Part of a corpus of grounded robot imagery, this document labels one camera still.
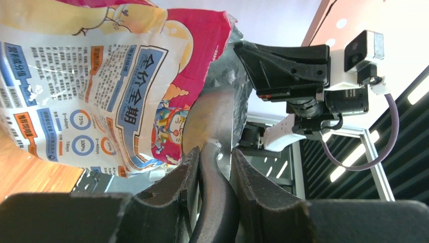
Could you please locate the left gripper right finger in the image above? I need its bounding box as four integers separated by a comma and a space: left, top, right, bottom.
231, 149, 428, 242

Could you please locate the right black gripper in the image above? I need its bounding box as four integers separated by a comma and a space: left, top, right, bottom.
234, 42, 331, 117

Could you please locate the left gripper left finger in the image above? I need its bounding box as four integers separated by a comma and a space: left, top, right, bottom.
1, 147, 200, 242

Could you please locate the metal scoop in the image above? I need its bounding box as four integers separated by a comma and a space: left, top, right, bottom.
182, 85, 240, 242

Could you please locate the pet food bag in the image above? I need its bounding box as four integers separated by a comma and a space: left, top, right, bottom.
1, 1, 236, 177

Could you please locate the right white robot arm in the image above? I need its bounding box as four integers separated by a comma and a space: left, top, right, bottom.
234, 41, 369, 152

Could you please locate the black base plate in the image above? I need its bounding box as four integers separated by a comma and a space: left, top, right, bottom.
71, 170, 114, 193

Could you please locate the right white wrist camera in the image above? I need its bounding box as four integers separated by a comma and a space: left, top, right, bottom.
327, 30, 391, 95

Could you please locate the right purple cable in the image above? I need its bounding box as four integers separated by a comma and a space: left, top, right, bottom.
319, 93, 400, 172

